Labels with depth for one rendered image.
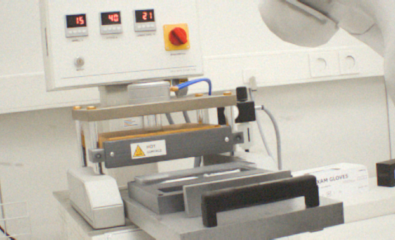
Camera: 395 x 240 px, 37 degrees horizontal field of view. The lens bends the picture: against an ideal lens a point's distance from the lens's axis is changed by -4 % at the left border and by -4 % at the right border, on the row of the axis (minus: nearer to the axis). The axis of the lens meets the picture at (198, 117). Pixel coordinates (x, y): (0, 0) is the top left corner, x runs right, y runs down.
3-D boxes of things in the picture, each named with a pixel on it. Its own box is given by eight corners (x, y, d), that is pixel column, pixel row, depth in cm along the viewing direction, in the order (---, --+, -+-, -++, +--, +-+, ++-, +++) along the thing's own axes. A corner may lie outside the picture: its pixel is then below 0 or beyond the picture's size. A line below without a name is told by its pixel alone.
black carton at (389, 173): (376, 185, 173) (374, 162, 173) (397, 180, 177) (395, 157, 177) (391, 187, 168) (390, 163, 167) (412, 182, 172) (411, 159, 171)
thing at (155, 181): (144, 195, 89) (142, 180, 89) (134, 190, 94) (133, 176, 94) (259, 177, 95) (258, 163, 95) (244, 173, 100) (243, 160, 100)
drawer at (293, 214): (122, 220, 97) (117, 172, 96) (249, 199, 104) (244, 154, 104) (183, 264, 69) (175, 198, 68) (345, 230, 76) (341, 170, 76)
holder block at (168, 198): (128, 197, 95) (126, 181, 95) (246, 179, 102) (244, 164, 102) (159, 215, 80) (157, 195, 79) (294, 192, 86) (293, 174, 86)
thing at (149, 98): (71, 153, 125) (65, 90, 124) (211, 136, 135) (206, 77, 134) (93, 164, 102) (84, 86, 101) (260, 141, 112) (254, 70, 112)
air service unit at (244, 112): (202, 158, 135) (195, 91, 134) (262, 150, 140) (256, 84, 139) (211, 160, 130) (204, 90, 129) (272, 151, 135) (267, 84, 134)
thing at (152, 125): (93, 154, 119) (87, 106, 119) (198, 141, 127) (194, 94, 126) (111, 162, 103) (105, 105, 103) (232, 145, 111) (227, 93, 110)
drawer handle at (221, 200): (202, 225, 72) (199, 192, 72) (312, 204, 77) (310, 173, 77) (208, 228, 70) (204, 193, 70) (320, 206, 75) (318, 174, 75)
